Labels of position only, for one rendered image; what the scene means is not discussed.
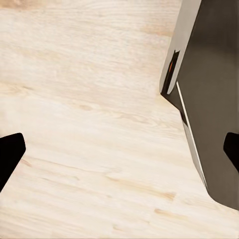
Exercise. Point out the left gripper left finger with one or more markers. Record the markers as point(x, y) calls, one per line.
point(12, 148)

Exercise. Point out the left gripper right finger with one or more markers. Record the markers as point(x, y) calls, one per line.
point(231, 148)

